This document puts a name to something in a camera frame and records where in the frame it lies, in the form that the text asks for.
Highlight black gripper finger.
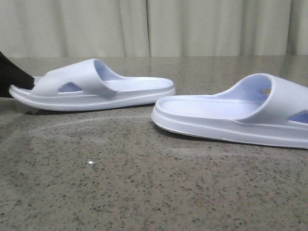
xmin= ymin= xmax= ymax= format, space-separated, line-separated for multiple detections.
xmin=0 ymin=52 xmax=34 ymax=98

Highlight light blue slipper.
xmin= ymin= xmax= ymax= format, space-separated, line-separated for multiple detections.
xmin=152 ymin=73 xmax=308 ymax=148
xmin=9 ymin=59 xmax=176 ymax=111

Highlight beige curtain backdrop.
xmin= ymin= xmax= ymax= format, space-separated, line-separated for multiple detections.
xmin=0 ymin=0 xmax=308 ymax=57

